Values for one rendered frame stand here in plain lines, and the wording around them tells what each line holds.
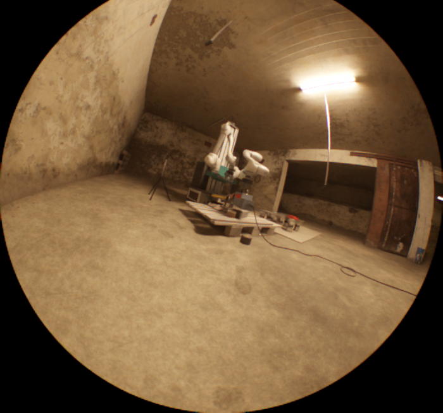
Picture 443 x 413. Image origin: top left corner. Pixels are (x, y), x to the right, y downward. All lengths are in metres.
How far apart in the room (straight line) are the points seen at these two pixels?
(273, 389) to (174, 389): 0.23
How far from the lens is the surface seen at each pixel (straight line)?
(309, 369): 0.57
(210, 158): 2.02
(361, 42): 2.85
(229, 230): 1.28
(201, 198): 2.28
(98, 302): 0.53
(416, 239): 5.53
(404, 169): 5.66
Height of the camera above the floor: 0.43
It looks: 1 degrees down
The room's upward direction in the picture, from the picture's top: 15 degrees clockwise
